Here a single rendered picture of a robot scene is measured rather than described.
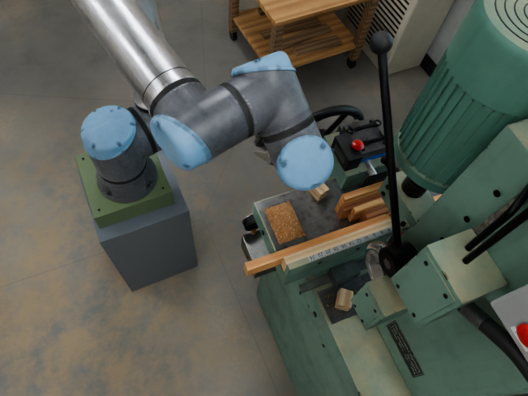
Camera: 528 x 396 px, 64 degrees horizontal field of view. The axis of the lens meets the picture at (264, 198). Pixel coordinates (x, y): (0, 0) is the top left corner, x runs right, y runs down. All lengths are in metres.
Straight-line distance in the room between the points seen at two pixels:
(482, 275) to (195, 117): 0.45
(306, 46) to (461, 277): 2.02
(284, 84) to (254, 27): 1.98
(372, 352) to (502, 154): 0.61
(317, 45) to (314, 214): 1.61
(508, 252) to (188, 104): 0.47
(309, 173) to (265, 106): 0.13
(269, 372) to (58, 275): 1.00
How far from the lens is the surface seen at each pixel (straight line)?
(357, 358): 1.08
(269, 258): 0.95
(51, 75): 2.73
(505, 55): 0.61
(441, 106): 0.69
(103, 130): 1.22
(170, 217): 1.43
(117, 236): 1.43
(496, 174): 0.67
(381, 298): 0.82
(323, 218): 1.06
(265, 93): 0.63
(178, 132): 0.58
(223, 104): 0.60
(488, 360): 0.79
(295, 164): 0.65
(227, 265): 1.94
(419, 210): 0.94
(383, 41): 0.68
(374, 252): 0.90
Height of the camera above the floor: 1.83
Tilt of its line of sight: 61 degrees down
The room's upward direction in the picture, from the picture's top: 10 degrees clockwise
